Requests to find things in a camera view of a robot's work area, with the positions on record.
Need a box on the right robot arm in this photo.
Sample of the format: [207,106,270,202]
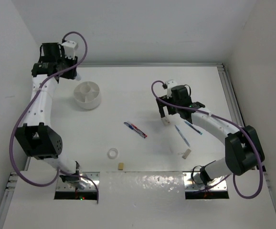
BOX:
[156,80,265,185]

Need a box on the staples box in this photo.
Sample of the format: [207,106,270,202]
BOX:
[161,117,170,126]

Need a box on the left base plate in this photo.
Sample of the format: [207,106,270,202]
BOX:
[56,172,100,192]

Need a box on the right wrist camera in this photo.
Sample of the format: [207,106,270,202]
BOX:
[162,79,178,99]

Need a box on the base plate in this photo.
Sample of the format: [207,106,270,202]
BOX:
[56,172,100,192]
[183,171,229,191]

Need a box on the white round divided container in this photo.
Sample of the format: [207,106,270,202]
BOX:
[74,81,102,110]

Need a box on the clear tape roll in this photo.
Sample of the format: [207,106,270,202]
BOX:
[107,148,118,159]

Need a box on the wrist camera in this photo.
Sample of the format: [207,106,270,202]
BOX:
[162,79,178,99]
[61,41,78,59]

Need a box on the blue ballpoint pen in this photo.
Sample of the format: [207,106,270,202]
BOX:
[174,125,190,147]

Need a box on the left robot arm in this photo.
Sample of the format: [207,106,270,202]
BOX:
[14,40,80,187]

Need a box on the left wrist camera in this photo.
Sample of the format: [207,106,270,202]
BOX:
[61,41,78,59]

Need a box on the teal gel pen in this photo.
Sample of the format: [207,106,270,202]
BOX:
[184,120,202,135]

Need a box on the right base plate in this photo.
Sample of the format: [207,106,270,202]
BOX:
[183,171,229,191]

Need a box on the small yellow eraser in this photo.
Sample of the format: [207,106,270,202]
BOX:
[118,162,124,171]

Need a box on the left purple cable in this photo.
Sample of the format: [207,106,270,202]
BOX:
[9,31,99,205]

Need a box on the beige eraser block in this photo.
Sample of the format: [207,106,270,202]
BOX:
[182,149,191,159]

